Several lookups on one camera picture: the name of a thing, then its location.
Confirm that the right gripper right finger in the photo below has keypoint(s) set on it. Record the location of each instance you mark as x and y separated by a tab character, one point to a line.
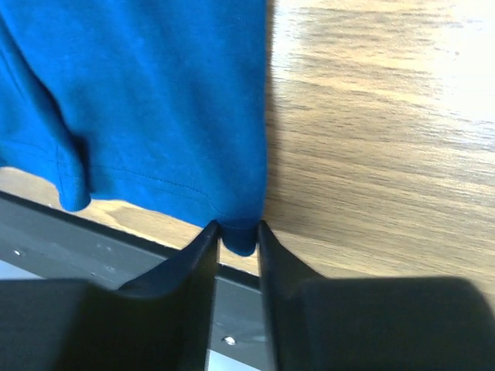
398	323

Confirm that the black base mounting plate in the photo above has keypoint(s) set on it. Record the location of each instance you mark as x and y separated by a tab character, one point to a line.
38	241

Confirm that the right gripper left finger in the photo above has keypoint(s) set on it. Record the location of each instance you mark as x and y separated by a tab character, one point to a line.
160	320

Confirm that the dark blue printed t-shirt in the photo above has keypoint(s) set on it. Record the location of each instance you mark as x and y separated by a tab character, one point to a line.
157	103

